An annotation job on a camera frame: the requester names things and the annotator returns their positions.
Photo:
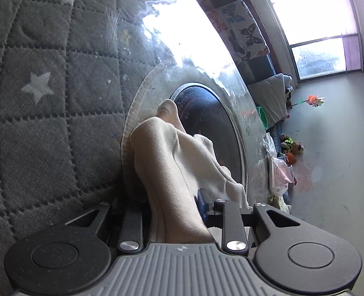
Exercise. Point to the brown teddy bear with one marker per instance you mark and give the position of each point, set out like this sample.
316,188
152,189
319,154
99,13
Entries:
291,143

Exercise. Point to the round black induction cooktop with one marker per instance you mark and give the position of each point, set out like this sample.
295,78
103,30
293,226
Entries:
206,114

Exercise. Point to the crumpled white plastic bag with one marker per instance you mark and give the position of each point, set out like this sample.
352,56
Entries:
270,146

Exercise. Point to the pink plastic bag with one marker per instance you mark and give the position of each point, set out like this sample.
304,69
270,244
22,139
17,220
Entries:
280,174

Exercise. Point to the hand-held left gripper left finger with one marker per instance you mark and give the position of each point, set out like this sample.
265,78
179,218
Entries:
132,222

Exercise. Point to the window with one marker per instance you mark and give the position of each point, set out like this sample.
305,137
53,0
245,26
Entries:
311,12

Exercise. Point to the colourful pinwheel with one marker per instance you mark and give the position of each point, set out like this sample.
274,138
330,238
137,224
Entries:
313,101

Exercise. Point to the orange toy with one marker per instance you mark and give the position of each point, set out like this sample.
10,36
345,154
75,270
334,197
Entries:
290,158

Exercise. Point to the green bowl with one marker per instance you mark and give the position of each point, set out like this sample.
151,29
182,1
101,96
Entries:
263,117

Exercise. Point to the cream long-sleeved garment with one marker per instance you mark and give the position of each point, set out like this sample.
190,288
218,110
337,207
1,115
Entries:
169,166

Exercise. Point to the grey pillow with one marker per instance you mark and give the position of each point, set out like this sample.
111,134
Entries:
270,98

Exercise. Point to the tall butterfly print cushion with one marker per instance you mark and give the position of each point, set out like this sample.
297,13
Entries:
240,30

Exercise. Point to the blue sofa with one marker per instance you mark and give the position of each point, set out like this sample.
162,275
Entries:
259,67

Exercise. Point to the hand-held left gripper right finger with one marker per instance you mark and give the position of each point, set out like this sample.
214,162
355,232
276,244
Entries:
203,205

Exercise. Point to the panda plush toy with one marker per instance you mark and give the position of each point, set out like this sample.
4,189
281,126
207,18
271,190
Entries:
288,91

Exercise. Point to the yellow floral cloth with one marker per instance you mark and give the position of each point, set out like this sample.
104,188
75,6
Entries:
280,204

